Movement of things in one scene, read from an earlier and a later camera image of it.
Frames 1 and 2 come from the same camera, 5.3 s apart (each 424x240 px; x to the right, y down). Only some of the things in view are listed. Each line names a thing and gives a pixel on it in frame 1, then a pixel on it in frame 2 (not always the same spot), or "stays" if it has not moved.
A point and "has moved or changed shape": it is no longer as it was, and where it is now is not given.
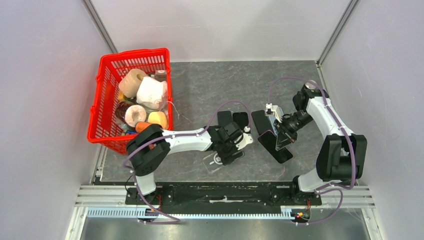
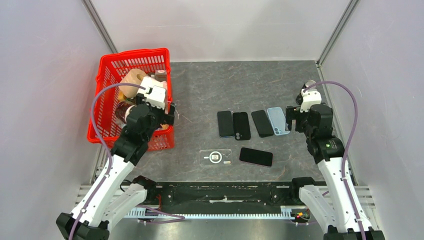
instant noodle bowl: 121,108 stays
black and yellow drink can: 310,85 stays
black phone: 241,118 stays
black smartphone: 261,121 stays
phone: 269,139 -> 256,157
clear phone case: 213,162 has moved or changed shape
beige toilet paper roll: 130,81 stays
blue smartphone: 224,117 stays
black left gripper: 227,158 -> 165,118
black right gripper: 282,140 -> 294,112
